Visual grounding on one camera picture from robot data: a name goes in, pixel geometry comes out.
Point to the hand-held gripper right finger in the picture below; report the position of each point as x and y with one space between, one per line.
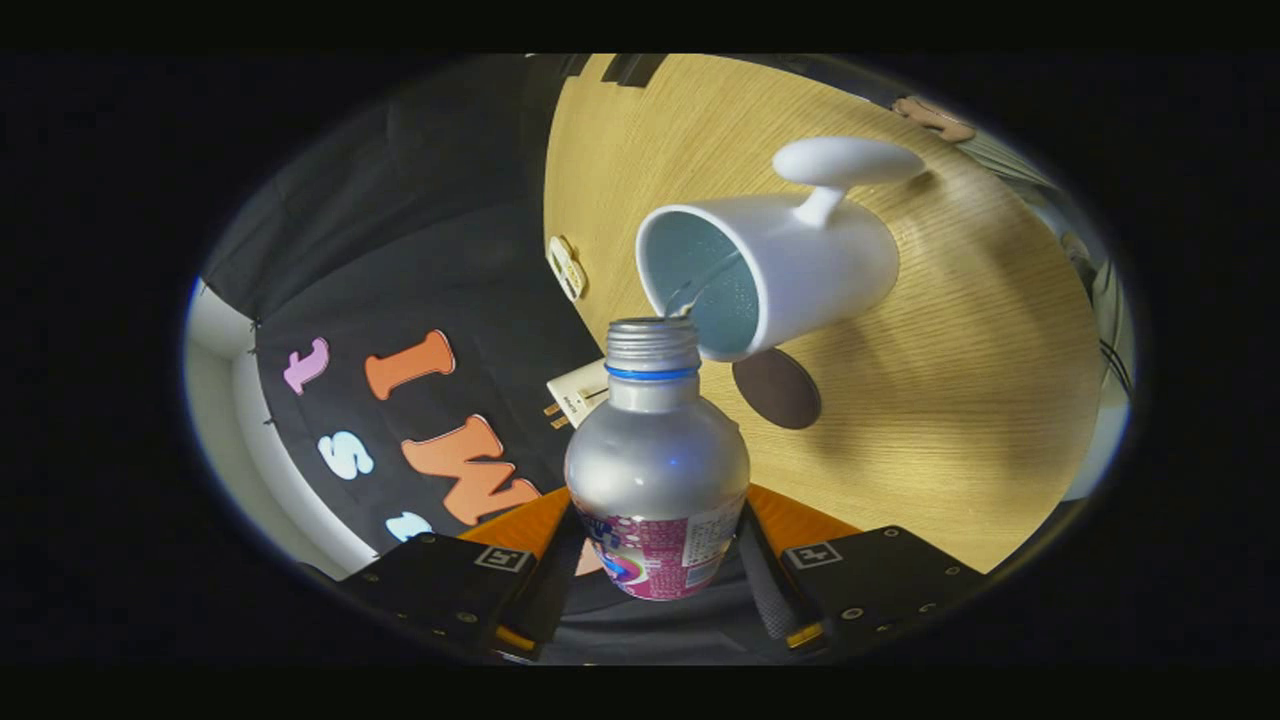
770 600

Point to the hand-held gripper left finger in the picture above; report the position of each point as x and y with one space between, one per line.
545 600

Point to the silver juice bottle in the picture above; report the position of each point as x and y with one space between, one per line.
655 450

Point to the dark round coaster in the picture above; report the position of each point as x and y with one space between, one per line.
780 390

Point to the white cup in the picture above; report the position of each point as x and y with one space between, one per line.
820 260

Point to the toast slices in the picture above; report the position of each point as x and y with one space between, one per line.
553 409

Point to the white toaster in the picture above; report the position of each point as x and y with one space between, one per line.
585 390

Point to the wooden table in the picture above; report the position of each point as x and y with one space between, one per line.
950 400

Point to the white divided tray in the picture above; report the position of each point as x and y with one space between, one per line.
566 268

